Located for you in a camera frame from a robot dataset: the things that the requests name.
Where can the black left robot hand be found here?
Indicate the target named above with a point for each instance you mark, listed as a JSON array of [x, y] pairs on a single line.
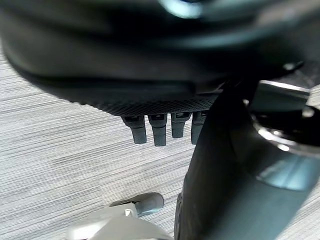
[[105, 50]]

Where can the silver robot leg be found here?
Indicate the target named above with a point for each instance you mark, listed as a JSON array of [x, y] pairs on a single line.
[[117, 225]]

